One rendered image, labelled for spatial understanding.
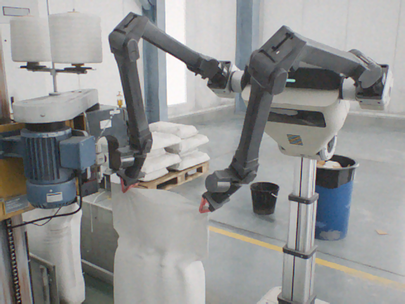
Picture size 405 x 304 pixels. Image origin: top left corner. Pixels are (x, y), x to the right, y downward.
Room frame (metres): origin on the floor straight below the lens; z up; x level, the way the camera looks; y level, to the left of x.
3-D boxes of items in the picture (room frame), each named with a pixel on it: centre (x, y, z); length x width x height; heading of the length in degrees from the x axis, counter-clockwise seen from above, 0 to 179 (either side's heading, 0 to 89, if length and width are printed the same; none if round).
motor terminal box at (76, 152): (1.25, 0.39, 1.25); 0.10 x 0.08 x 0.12; 169
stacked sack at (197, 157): (5.02, 0.25, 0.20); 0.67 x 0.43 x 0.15; 144
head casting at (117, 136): (1.72, 0.50, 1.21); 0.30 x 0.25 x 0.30; 54
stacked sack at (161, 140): (4.52, 0.59, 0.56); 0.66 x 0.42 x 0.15; 144
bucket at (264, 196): (3.82, -0.61, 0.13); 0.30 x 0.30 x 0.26
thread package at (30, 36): (1.54, 0.63, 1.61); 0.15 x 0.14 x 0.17; 54
